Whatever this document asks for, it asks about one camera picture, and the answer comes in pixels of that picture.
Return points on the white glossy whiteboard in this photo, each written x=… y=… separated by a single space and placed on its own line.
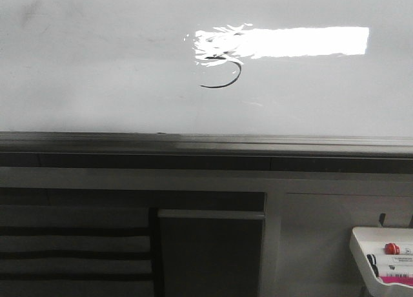
x=271 y=67

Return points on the pink whiteboard eraser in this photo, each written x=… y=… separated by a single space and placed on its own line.
x=397 y=279

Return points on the dark grey panel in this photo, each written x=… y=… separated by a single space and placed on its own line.
x=211 y=252

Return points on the black tray hook left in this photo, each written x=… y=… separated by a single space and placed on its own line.
x=381 y=220

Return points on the black striped grey cloth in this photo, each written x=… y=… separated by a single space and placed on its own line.
x=76 y=251

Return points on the black capped white marker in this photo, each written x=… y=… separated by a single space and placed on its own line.
x=385 y=265

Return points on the white plastic marker tray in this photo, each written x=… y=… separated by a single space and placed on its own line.
x=369 y=240

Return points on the red capped marker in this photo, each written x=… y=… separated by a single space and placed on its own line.
x=398 y=249

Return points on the grey whiteboard bottom rail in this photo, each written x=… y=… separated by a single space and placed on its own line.
x=280 y=153

